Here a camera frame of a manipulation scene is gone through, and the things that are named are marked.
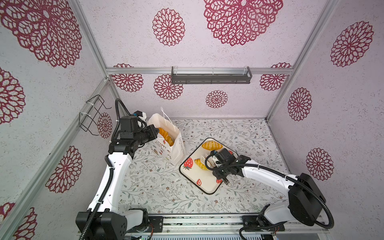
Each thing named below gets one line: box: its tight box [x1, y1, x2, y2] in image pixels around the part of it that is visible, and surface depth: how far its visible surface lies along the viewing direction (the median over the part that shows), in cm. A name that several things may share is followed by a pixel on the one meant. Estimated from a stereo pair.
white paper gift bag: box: [147, 113, 187, 166], surface depth 86 cm
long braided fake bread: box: [158, 127, 175, 147], surface depth 94 cm
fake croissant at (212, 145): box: [202, 140, 223, 151], surface depth 102 cm
